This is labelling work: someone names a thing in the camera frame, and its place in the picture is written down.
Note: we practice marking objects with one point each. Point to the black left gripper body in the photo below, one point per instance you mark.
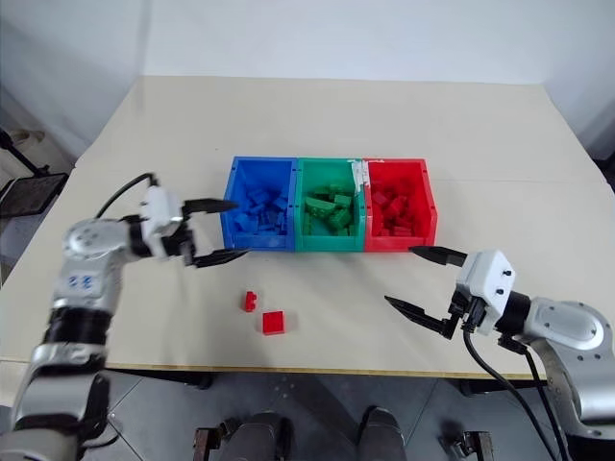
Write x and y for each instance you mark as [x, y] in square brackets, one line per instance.
[185, 242]

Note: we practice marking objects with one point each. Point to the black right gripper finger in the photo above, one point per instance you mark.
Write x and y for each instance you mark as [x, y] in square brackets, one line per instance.
[439, 256]
[418, 314]

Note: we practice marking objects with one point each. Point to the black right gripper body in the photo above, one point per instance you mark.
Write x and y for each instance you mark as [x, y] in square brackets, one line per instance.
[463, 314]

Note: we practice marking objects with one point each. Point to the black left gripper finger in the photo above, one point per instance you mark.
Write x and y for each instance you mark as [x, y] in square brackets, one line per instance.
[211, 205]
[218, 258]

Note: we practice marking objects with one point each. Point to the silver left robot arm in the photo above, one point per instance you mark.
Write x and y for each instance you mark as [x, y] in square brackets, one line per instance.
[91, 240]

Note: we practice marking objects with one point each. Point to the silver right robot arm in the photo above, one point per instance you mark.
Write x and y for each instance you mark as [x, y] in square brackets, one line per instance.
[567, 326]

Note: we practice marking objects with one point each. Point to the blue block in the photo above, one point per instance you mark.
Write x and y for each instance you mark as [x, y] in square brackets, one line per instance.
[275, 226]
[246, 224]
[258, 197]

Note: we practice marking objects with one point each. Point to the red plastic bin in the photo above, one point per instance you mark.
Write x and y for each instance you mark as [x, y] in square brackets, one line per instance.
[427, 211]

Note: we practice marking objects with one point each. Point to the small narrow red block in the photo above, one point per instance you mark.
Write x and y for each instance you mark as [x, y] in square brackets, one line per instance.
[249, 301]

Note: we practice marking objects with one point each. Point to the blue plastic bin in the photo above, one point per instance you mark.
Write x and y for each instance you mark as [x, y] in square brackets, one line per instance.
[283, 242]

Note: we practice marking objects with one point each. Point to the black table foot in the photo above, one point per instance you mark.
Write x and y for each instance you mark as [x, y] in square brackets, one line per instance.
[473, 387]

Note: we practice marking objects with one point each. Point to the square red block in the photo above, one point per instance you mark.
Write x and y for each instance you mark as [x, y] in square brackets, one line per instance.
[273, 322]

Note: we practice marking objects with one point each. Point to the green plastic bin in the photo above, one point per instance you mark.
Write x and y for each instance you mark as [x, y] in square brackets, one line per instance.
[327, 244]

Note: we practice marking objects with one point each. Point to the white tape strip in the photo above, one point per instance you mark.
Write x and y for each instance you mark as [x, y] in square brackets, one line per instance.
[359, 177]

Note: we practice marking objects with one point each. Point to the dark rounded grey shape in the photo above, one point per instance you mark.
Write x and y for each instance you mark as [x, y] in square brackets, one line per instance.
[257, 437]
[384, 434]

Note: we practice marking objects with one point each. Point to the black mesh tray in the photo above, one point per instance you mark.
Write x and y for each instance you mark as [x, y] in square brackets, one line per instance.
[31, 192]

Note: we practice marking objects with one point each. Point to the black tripod stand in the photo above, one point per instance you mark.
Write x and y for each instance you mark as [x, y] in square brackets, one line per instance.
[21, 153]

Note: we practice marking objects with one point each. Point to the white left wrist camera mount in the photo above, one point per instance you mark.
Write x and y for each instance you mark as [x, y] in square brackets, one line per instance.
[158, 216]

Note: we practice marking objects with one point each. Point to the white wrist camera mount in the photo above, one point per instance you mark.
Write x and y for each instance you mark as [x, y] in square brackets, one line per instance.
[158, 216]
[485, 276]

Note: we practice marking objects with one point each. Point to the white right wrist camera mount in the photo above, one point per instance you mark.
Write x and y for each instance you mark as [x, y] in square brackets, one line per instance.
[485, 276]

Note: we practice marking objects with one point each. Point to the brown metal table bracket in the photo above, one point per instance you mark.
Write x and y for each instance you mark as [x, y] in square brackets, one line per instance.
[468, 444]
[206, 444]

